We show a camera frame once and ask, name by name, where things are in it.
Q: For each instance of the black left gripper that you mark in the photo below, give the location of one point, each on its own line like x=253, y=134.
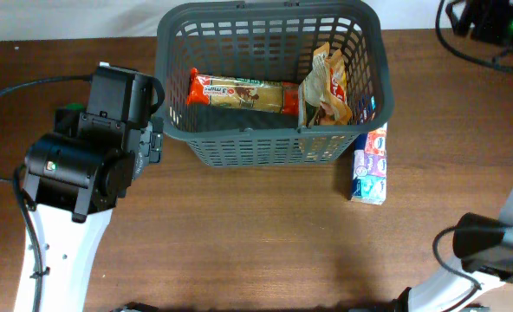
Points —
x=152, y=152

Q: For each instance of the orange spaghetti packet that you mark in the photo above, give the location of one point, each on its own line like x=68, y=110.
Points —
x=241, y=93

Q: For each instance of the blue tissue multipack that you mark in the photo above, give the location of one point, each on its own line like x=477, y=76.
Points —
x=369, y=183

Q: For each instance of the beige snack bag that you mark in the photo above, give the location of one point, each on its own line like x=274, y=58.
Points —
x=323, y=94

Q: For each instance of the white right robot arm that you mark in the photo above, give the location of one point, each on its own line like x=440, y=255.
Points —
x=476, y=254

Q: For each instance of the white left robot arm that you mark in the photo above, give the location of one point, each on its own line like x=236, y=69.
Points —
x=72, y=179

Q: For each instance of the green lid jar white label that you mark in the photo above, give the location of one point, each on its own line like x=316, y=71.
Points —
x=75, y=106

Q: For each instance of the grey plastic basket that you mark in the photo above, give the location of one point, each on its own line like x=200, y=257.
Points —
x=269, y=41

